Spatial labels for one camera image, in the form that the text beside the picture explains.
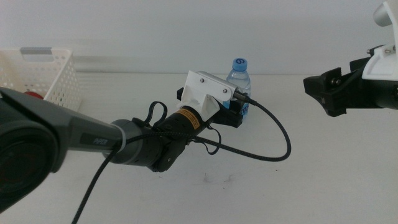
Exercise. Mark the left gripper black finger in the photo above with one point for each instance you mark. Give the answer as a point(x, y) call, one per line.
point(237, 113)

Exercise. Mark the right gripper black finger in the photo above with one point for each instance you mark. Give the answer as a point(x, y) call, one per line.
point(323, 84)
point(335, 107)

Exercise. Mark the clear blue-capped water bottle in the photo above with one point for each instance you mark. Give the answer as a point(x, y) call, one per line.
point(240, 77)

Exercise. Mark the red soda can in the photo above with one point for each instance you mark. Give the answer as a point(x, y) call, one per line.
point(33, 95)

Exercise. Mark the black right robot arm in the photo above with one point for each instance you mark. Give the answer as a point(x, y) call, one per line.
point(390, 96)

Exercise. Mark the white perforated plastic basket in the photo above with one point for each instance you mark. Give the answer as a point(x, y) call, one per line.
point(59, 81)

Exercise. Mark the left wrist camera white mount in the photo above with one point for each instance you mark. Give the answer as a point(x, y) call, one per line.
point(202, 88)

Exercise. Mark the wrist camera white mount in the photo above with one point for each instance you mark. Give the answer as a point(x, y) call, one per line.
point(202, 88)
point(381, 65)

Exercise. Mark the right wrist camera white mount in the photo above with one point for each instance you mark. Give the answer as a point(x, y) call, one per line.
point(381, 65)

